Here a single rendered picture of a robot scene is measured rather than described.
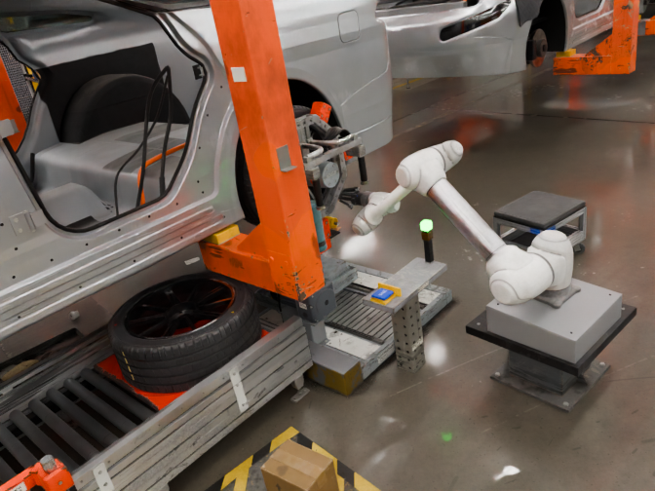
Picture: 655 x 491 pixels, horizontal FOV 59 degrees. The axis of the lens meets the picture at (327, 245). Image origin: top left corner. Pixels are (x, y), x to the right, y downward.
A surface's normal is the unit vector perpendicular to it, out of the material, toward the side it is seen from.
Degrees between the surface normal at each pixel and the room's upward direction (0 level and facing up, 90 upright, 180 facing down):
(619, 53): 90
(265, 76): 90
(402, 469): 0
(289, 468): 0
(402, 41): 87
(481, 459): 0
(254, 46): 90
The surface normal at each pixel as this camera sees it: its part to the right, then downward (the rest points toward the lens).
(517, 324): -0.73, 0.40
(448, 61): -0.37, 0.69
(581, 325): -0.13, -0.87
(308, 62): 0.73, 0.18
